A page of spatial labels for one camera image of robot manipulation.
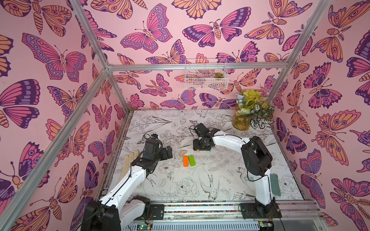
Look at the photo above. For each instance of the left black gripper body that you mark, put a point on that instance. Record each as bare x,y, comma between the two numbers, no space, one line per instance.
162,155

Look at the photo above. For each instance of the artificial plant bouquet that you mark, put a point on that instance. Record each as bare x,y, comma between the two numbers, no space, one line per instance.
254,105

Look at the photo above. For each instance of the green wooden block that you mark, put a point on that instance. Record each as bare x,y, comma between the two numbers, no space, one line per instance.
191,161

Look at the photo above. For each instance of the natural wood triangle block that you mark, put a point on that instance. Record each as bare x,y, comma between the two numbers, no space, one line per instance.
183,153

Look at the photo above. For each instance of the small potted succulent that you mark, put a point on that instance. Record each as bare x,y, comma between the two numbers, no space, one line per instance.
219,75

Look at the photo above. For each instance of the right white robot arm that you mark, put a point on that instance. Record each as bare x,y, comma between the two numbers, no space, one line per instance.
257,160

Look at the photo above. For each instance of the aluminium frame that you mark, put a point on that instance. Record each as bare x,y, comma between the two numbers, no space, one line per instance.
16,206

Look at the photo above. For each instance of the white wire basket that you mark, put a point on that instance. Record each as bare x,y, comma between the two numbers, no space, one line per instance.
200,76

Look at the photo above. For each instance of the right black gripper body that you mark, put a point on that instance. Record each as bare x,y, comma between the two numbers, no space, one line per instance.
202,143

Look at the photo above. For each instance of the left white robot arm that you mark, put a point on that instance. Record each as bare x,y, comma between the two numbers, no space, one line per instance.
118,190

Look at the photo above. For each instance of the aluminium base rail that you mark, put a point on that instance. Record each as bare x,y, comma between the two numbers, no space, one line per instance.
224,216

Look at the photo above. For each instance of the amber glass vase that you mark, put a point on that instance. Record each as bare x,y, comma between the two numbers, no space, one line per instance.
240,122

